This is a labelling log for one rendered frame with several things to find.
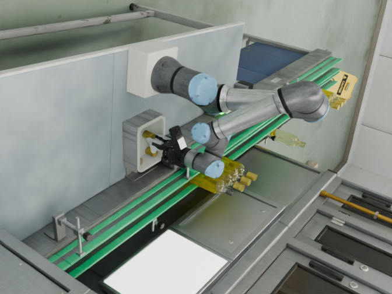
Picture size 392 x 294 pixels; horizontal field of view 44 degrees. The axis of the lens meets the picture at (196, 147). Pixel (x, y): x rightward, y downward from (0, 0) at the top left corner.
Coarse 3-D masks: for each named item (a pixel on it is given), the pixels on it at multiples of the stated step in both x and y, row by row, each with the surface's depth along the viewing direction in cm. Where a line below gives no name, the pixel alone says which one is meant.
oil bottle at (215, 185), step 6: (198, 174) 228; (204, 174) 228; (192, 180) 230; (198, 180) 227; (204, 180) 225; (210, 180) 224; (216, 180) 224; (222, 180) 225; (204, 186) 226; (210, 186) 224; (216, 186) 222; (222, 186) 223; (216, 192) 223
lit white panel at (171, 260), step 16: (160, 240) 209; (176, 240) 210; (144, 256) 200; (160, 256) 201; (176, 256) 201; (192, 256) 202; (208, 256) 202; (128, 272) 192; (144, 272) 192; (160, 272) 193; (176, 272) 193; (192, 272) 194; (208, 272) 194; (128, 288) 185; (144, 288) 185; (160, 288) 186; (176, 288) 186; (192, 288) 187
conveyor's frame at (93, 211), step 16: (304, 64) 324; (272, 80) 296; (288, 80) 299; (144, 176) 218; (160, 176) 218; (112, 192) 206; (128, 192) 207; (80, 208) 196; (96, 208) 196; (112, 208) 197; (80, 224) 188; (96, 224) 191; (32, 240) 178; (48, 240) 179; (64, 240) 179; (48, 256) 174
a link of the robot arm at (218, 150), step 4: (228, 136) 192; (220, 140) 187; (224, 140) 190; (228, 140) 192; (220, 144) 188; (224, 144) 191; (208, 148) 192; (212, 148) 188; (216, 148) 189; (220, 148) 191; (224, 148) 192; (208, 152) 191; (212, 152) 190; (216, 152) 191; (220, 152) 191; (216, 156) 191; (220, 156) 192
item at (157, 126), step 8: (152, 120) 205; (160, 120) 211; (144, 128) 213; (152, 128) 216; (160, 128) 213; (144, 144) 217; (144, 152) 219; (160, 152) 220; (144, 160) 216; (152, 160) 217; (160, 160) 220; (144, 168) 212
